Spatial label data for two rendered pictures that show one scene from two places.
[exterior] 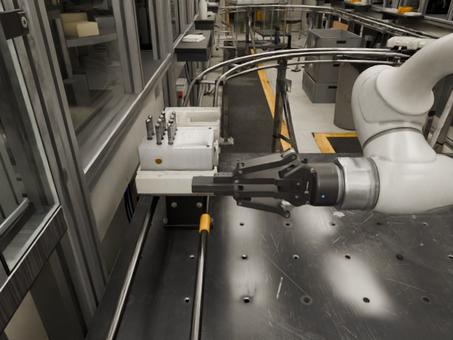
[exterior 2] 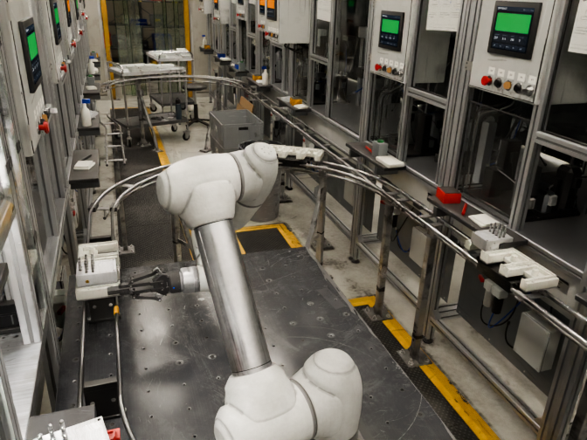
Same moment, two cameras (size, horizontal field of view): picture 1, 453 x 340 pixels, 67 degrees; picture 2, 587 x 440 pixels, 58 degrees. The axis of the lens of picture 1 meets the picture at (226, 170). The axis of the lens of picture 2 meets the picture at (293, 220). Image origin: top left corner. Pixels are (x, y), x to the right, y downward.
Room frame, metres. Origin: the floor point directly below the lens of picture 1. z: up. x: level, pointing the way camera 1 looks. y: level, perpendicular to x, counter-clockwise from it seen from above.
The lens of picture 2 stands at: (-1.12, -0.03, 1.81)
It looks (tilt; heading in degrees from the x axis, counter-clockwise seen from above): 24 degrees down; 341
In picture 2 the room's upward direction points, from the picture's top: 2 degrees clockwise
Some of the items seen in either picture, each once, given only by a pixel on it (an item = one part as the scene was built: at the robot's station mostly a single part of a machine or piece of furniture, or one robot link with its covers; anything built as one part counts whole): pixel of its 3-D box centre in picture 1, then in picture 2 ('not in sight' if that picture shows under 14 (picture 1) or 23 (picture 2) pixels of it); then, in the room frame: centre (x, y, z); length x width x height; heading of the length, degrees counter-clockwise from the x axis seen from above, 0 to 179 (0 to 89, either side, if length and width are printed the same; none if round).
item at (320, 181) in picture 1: (305, 183); (167, 283); (0.49, -0.13, 0.88); 0.09 x 0.07 x 0.08; 90
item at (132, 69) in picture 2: (255, 28); (150, 100); (5.65, -0.45, 0.48); 0.88 x 0.56 x 0.96; 108
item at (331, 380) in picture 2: not in sight; (328, 391); (-0.12, -0.48, 0.85); 0.18 x 0.16 x 0.22; 105
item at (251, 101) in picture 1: (244, 75); (141, 161); (4.70, -0.24, 0.01); 5.85 x 0.59 x 0.01; 0
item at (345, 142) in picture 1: (363, 159); (269, 252); (2.24, -1.01, 0.01); 1.00 x 0.55 x 0.01; 0
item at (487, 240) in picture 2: not in sight; (492, 235); (0.45, -1.41, 0.92); 0.13 x 0.10 x 0.09; 90
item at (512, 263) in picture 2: not in sight; (507, 267); (0.33, -1.41, 0.84); 0.37 x 0.14 x 0.10; 0
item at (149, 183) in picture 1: (187, 152); (100, 273); (0.69, 0.09, 0.84); 0.36 x 0.14 x 0.10; 0
